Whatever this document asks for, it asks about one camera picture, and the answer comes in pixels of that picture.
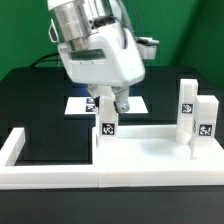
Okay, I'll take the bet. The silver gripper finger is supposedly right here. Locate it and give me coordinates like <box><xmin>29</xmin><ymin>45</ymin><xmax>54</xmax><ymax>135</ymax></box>
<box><xmin>114</xmin><ymin>88</ymin><xmax>130</xmax><ymax>114</ymax></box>
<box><xmin>87</xmin><ymin>84</ymin><xmax>102</xmax><ymax>98</ymax></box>

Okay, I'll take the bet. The black cable bundle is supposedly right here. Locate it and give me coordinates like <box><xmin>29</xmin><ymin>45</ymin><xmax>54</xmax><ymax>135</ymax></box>
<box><xmin>29</xmin><ymin>51</ymin><xmax>63</xmax><ymax>69</ymax></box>

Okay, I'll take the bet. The white desk top tray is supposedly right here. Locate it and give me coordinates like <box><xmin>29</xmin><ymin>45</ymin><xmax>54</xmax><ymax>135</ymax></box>
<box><xmin>92</xmin><ymin>125</ymin><xmax>224</xmax><ymax>168</ymax></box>

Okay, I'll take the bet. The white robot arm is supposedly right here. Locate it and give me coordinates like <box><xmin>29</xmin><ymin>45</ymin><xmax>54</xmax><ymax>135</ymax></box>
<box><xmin>47</xmin><ymin>0</ymin><xmax>159</xmax><ymax>113</ymax></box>

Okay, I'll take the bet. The white U-shaped obstacle fence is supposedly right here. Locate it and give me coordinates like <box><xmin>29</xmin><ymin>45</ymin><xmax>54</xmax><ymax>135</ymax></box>
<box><xmin>0</xmin><ymin>128</ymin><xmax>224</xmax><ymax>189</ymax></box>

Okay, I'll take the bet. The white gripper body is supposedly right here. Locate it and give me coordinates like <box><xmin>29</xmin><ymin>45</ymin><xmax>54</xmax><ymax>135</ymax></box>
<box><xmin>58</xmin><ymin>26</ymin><xmax>159</xmax><ymax>88</ymax></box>

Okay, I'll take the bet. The fiducial marker base sheet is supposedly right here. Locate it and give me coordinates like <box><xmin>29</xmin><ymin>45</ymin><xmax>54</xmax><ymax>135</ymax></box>
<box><xmin>64</xmin><ymin>96</ymin><xmax>148</xmax><ymax>115</ymax></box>

